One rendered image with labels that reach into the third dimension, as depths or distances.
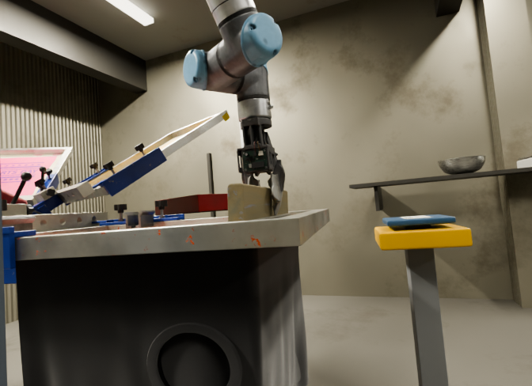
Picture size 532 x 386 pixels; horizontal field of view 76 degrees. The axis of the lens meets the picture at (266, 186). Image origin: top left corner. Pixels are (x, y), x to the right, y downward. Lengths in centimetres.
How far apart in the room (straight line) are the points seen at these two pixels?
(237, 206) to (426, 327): 36
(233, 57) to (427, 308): 53
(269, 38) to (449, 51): 347
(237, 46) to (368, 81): 336
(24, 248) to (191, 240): 30
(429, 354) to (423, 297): 9
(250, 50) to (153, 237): 34
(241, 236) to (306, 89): 362
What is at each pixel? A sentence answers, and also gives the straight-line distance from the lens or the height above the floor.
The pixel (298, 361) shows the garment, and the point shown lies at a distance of 101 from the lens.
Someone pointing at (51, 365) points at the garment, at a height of 74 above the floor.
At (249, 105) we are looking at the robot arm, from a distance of 75.
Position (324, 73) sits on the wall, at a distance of 405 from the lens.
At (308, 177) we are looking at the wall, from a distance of 386.
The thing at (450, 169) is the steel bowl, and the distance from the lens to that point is 319.
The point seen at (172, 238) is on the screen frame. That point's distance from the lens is 52.
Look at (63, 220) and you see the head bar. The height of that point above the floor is 102.
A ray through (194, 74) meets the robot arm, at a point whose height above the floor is 127.
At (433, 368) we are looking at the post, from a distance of 67.
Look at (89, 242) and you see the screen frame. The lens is 61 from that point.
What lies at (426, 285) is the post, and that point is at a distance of 63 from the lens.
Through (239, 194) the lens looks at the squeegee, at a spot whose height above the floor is 103.
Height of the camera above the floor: 101
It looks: 4 degrees up
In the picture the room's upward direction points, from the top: 5 degrees counter-clockwise
